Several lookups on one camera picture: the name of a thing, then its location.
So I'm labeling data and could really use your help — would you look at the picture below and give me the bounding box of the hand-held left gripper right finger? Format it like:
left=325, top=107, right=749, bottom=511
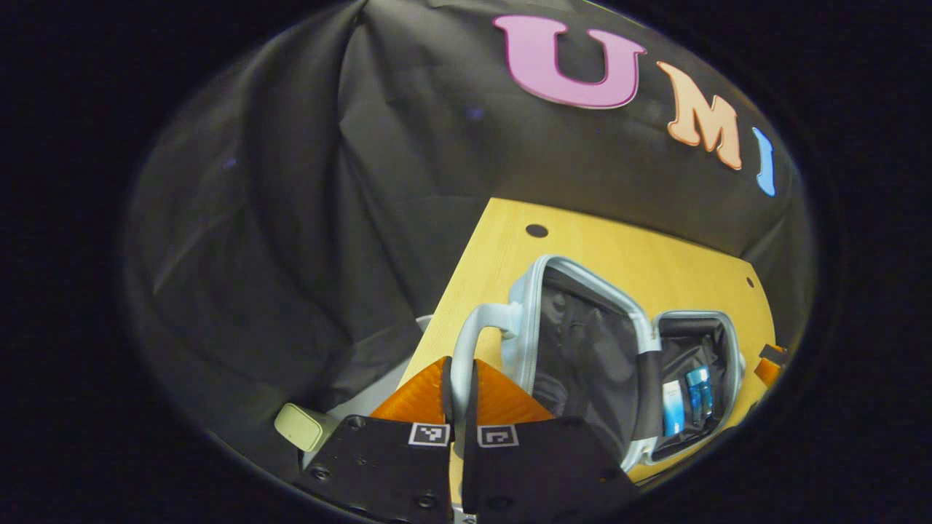
left=462, top=359, right=641, bottom=524

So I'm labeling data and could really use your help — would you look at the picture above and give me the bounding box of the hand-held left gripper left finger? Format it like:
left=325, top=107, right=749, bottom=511
left=291, top=357, right=456, bottom=524

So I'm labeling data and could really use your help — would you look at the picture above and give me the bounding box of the blue transparent bottle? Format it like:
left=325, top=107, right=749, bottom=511
left=686, top=366, right=714, bottom=426

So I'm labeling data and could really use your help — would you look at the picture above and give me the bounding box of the white squeeze tube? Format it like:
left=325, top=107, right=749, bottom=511
left=661, top=380, right=687, bottom=437

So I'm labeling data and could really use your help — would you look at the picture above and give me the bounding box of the light blue suitcase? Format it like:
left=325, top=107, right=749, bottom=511
left=449, top=254, right=747, bottom=474

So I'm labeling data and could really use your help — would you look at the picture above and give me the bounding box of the beige rounded box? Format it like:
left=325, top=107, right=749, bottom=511
left=274, top=402, right=341, bottom=453

